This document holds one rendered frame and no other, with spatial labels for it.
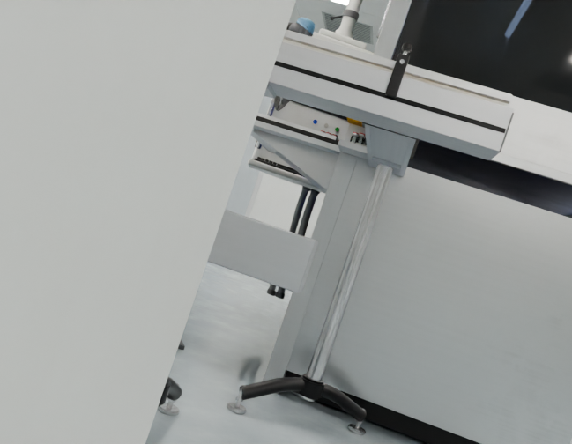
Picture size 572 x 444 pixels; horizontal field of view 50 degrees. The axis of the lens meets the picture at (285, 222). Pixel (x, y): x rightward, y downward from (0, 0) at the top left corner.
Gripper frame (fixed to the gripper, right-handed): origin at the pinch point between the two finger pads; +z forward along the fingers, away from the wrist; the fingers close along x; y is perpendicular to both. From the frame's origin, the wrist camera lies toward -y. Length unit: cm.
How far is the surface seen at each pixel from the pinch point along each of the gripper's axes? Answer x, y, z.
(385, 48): 34.6, 24.9, -26.1
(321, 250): 36, 25, 47
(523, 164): 90, 25, -2
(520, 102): 83, 25, -22
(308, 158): 20.3, 14.9, 16.7
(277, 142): 7.3, 15.0, 14.8
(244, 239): 27, 105, 48
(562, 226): 108, 25, 13
